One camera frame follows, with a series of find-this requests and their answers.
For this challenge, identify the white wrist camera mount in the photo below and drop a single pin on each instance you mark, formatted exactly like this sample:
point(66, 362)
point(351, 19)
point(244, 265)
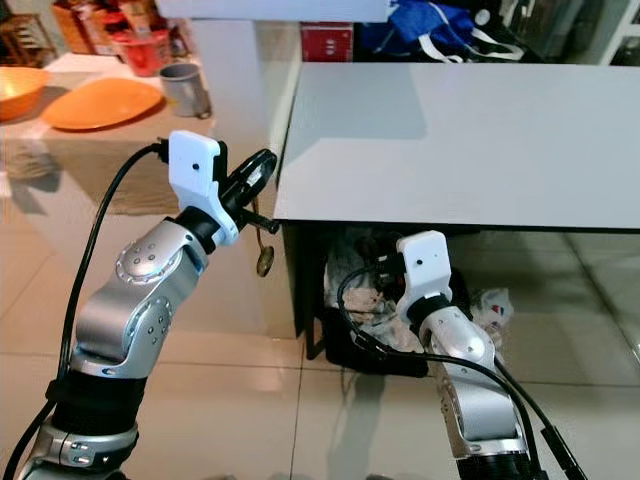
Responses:
point(195, 170)
point(425, 265)

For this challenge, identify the grey crumpled cloth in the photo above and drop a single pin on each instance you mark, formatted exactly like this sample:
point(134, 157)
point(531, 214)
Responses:
point(350, 290)

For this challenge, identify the white glossy kitchen counter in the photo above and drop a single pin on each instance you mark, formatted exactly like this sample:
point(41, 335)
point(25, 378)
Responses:
point(40, 245)

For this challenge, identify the black bag round label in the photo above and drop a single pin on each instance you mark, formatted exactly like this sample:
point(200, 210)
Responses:
point(540, 30)

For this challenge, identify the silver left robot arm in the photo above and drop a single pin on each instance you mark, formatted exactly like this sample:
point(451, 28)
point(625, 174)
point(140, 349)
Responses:
point(130, 300)

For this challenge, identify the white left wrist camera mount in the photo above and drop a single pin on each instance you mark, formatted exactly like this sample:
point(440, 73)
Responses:
point(195, 170)

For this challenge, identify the shallow orange plate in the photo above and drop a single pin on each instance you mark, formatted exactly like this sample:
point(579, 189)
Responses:
point(105, 103)

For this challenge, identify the gold metal spoon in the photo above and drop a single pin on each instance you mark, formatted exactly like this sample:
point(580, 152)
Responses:
point(265, 263)

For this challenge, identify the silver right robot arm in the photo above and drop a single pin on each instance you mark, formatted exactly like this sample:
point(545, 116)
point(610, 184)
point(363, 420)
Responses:
point(460, 340)

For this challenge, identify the red cardboard box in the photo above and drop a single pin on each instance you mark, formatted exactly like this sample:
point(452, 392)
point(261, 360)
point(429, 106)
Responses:
point(327, 42)

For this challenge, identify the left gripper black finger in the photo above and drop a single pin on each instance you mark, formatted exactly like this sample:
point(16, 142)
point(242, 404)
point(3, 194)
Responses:
point(266, 185)
point(253, 161)

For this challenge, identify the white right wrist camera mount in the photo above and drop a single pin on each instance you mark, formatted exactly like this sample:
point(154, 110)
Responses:
point(425, 265)

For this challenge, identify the brown lidded jar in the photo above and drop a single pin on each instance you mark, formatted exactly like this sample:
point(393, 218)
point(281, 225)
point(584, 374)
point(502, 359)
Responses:
point(142, 18)

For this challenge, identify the red instant noodle bowl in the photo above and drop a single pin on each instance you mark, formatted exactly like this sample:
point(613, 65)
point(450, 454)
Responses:
point(142, 55)

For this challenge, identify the deep orange bowl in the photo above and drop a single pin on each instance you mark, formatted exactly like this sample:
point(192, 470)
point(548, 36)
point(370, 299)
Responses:
point(20, 90)

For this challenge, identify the beige tablecloth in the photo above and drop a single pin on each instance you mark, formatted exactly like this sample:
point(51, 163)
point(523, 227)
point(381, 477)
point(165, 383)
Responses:
point(100, 165)

